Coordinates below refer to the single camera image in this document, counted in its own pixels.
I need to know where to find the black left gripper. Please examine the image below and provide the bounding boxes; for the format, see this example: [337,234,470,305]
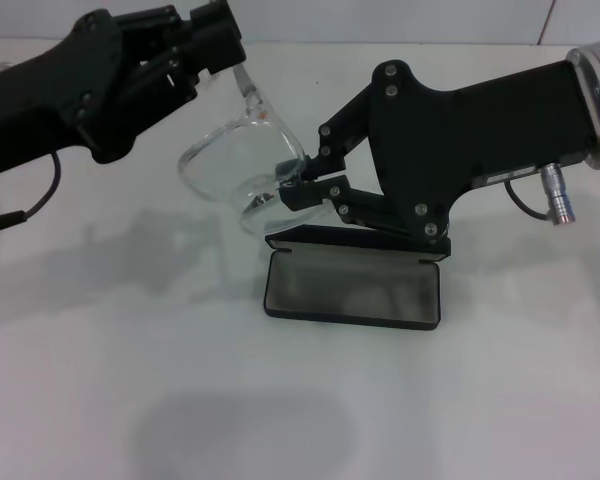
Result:
[0,12,181,176]

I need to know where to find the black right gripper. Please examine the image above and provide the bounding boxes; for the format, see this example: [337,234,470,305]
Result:
[274,59,600,246]

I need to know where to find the clear transparent glasses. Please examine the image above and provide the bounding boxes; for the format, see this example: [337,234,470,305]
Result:
[177,64,334,237]

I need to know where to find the black glasses case grey lining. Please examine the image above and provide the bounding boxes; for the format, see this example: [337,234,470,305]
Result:
[263,222,453,332]

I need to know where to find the left arm grey cable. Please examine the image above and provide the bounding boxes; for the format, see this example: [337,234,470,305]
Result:
[0,149,64,236]

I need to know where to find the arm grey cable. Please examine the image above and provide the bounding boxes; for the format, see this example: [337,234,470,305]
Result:
[504,162,580,227]
[0,149,64,236]

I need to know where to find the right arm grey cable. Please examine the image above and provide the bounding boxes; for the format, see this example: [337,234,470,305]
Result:
[504,162,580,227]

